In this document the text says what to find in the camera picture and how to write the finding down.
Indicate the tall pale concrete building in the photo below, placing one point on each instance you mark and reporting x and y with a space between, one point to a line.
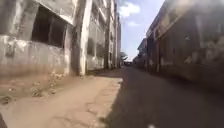
96 36

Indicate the distant tree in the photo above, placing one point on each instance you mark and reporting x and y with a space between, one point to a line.
123 55

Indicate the weathered grey concrete building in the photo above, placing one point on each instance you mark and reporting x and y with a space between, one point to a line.
30 50

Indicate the robot's own part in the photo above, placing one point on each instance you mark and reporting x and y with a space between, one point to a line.
151 126

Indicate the cracked grey concrete road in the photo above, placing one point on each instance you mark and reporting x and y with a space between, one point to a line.
140 100

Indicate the brown dirt strip with rubble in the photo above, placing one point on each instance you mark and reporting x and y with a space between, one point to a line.
30 87

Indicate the dark brown building row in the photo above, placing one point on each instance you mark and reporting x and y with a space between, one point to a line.
186 43

